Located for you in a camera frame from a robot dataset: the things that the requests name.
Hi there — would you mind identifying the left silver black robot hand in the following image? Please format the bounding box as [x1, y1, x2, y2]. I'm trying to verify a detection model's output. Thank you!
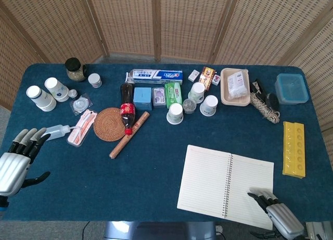
[0, 128, 52, 198]

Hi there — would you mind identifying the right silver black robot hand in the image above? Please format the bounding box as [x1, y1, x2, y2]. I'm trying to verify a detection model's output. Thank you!
[247, 187, 305, 240]

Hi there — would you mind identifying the white spiral notebook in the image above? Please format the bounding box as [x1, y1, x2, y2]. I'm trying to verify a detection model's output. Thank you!
[176, 145, 275, 231]

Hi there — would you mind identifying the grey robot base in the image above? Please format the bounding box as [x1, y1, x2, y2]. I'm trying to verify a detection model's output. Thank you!
[103, 221, 217, 240]

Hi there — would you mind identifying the white floor device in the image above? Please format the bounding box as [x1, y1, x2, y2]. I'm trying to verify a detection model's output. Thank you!
[304, 221, 333, 240]

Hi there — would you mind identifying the clear plastic squeeze bottle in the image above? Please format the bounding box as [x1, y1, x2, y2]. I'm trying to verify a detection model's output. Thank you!
[43, 124, 79, 142]

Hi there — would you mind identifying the blue table cloth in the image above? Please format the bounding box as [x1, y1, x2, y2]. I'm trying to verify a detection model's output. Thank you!
[0, 62, 333, 222]

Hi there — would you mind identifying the yellow plastic hole rack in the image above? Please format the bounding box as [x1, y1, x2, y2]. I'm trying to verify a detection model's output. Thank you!
[282, 121, 306, 179]

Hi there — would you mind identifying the white blue paper cup stack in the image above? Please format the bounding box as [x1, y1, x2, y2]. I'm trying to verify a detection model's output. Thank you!
[44, 77, 70, 103]
[25, 85, 57, 112]

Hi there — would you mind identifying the pink toothbrush blister pack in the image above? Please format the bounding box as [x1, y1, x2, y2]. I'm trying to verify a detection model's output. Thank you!
[67, 109, 98, 147]

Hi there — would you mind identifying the round disc in clear packet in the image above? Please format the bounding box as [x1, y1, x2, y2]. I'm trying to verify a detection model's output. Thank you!
[69, 93, 94, 117]

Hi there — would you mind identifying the round woven rattan coaster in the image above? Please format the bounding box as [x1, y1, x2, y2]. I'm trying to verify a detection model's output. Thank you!
[93, 107, 126, 142]

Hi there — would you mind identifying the brown paper wrapped roll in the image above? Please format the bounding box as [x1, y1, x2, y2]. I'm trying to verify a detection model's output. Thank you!
[109, 111, 151, 159]

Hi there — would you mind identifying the glass jar black lid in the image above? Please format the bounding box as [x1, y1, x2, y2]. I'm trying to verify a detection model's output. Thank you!
[65, 57, 88, 82]

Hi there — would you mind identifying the small white cream jar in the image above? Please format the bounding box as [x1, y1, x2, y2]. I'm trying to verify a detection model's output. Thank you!
[87, 73, 103, 89]

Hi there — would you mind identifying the blue lidded plastic container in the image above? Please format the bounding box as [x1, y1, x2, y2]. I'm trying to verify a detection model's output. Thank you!
[275, 73, 310, 105]

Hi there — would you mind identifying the cola bottle red label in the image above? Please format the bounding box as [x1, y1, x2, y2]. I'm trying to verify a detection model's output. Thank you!
[120, 83, 137, 136]

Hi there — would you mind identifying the black clip tool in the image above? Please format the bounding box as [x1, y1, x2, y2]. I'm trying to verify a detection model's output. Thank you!
[250, 78, 267, 102]

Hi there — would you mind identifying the white green paper cup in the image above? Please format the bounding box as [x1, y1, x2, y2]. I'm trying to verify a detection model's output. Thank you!
[166, 103, 184, 125]
[199, 95, 219, 117]
[188, 82, 206, 104]

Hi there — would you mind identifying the beige pulp food tray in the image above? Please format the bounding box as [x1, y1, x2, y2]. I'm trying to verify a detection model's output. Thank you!
[220, 68, 251, 107]

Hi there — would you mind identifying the white plastic packet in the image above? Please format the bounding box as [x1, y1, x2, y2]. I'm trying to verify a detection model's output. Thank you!
[227, 70, 249, 99]

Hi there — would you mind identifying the round metal pin tin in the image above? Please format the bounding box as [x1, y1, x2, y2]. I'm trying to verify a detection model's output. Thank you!
[182, 98, 197, 115]

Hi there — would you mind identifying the light blue square box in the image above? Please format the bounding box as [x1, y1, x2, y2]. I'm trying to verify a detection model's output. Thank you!
[133, 87, 153, 111]

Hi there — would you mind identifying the red playing card box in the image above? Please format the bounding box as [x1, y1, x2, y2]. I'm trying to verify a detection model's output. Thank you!
[198, 66, 217, 92]

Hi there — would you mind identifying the small grey purple case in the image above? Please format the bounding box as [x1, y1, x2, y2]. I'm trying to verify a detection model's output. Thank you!
[151, 86, 167, 107]

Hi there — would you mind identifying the green wet wipes pack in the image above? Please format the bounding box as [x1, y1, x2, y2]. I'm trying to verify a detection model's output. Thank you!
[164, 82, 183, 109]

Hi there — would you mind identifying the small white box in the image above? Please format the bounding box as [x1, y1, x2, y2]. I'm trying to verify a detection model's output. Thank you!
[187, 69, 200, 83]

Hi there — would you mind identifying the blue white toothpaste box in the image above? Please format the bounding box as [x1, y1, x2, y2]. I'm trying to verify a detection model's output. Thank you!
[125, 69, 184, 85]

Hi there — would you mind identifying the woven bamboo folding screen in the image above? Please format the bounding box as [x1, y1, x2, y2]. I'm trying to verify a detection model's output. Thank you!
[0, 0, 333, 172]

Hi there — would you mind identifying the black floor cable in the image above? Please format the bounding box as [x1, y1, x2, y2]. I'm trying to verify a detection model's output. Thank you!
[82, 221, 91, 240]

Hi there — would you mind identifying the coiled twine rope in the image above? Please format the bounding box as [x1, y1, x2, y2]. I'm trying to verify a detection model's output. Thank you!
[249, 92, 281, 124]

